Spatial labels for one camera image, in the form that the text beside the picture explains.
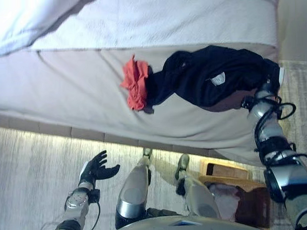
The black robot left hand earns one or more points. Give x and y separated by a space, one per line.
97 170

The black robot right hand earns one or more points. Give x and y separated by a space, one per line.
275 75

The black garment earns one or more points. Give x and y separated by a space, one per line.
204 67

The red garment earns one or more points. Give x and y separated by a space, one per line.
136 82

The white t-shirt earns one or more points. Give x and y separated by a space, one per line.
227 200

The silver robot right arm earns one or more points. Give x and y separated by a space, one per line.
286 176

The brown wicker basket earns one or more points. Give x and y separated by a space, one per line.
255 204

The white bed duvet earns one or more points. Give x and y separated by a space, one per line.
152 19

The grey robot torso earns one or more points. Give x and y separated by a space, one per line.
172 226

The robot right leg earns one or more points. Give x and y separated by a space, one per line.
199 196

